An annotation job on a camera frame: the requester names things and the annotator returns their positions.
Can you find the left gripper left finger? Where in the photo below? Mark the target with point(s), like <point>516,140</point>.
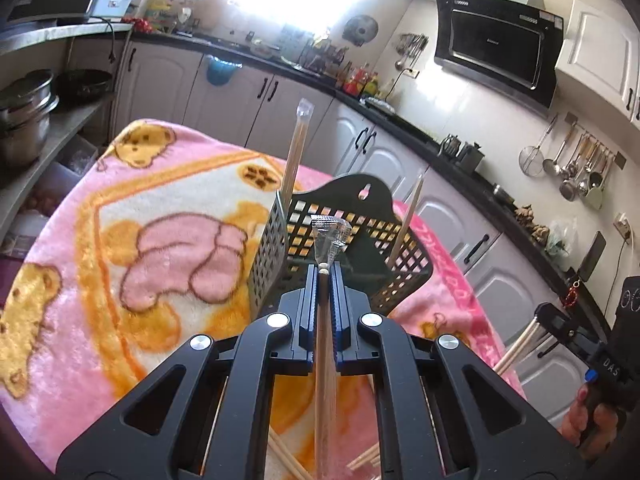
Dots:
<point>204,412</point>

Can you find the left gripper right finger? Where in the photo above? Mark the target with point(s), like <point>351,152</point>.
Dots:
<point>442,412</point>

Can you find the chopstick bundle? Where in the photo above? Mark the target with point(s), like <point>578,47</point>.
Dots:
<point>534,330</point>

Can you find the chopsticks pair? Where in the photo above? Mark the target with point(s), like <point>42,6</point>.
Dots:
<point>325,339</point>

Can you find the right hand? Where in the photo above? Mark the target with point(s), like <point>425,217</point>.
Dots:
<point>576,421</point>

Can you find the black countertop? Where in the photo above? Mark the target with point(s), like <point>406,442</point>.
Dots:
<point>471,186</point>

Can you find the white lower cabinets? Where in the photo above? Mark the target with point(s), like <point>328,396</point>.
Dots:
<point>255,108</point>

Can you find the dark green utensil basket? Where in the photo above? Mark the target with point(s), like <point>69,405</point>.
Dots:
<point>349,220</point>

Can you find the pink cartoon bear blanket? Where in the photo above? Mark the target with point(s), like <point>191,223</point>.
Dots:
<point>154,245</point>

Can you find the green spatula hanging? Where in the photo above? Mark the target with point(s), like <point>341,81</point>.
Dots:
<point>594,197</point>

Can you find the wrapped chopsticks in basket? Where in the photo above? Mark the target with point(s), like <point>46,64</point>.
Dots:
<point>304,112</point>
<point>406,219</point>

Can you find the hanging steel ladle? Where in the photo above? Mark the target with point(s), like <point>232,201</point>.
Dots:
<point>551,165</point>

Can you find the steel kettle pot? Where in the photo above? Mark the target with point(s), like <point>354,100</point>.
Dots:
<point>469,157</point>

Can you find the glass french press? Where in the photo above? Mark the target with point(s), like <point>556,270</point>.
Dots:
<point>450,146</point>

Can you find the white upper cabinet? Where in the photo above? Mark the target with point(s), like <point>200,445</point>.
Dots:
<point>598,66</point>

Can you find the blue hanging trash bin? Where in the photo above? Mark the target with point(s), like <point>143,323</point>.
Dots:
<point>219,72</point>

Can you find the red sauce bottles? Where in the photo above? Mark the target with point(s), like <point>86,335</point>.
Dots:
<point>361,82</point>

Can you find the black range hood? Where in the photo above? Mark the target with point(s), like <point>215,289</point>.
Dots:
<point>508,46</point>

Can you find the black wok pan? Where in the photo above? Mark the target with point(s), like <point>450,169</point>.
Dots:
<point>77,87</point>

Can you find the stacked steel pots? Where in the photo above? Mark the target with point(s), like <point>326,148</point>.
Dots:
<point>26,105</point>

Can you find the white wall socket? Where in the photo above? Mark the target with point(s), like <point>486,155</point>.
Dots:
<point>622,226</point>

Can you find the wire mesh skimmer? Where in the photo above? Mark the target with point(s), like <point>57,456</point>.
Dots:
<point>531,158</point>

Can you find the wall exhaust fan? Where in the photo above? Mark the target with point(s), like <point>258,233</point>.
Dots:
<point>360,29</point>

